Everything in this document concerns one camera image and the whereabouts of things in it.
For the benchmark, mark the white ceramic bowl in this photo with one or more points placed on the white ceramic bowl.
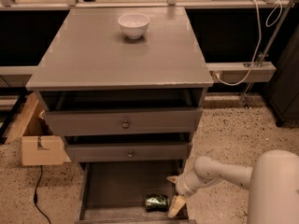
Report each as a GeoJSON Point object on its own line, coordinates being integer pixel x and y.
{"type": "Point", "coordinates": [133, 25]}

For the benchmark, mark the middle grey drawer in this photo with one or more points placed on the middle grey drawer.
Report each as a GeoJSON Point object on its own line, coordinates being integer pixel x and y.
{"type": "Point", "coordinates": [129, 152]}

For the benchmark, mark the dark cabinet at right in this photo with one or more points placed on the dark cabinet at right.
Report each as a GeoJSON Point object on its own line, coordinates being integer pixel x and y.
{"type": "Point", "coordinates": [283, 89]}

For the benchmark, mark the grey drawer cabinet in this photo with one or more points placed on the grey drawer cabinet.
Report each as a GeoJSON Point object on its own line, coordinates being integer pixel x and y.
{"type": "Point", "coordinates": [92, 66]}

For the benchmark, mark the bottom grey open drawer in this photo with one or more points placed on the bottom grey open drawer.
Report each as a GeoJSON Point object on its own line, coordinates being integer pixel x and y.
{"type": "Point", "coordinates": [116, 192]}

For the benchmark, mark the green soda can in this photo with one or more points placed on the green soda can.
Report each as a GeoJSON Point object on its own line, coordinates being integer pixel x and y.
{"type": "Point", "coordinates": [156, 202]}

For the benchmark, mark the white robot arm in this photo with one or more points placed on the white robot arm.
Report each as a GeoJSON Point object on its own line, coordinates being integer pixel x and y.
{"type": "Point", "coordinates": [272, 183]}

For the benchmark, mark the top grey drawer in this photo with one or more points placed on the top grey drawer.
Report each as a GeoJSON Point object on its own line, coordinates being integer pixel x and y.
{"type": "Point", "coordinates": [79, 123]}

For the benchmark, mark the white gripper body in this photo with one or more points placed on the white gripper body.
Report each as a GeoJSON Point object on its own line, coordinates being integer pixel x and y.
{"type": "Point", "coordinates": [181, 187]}

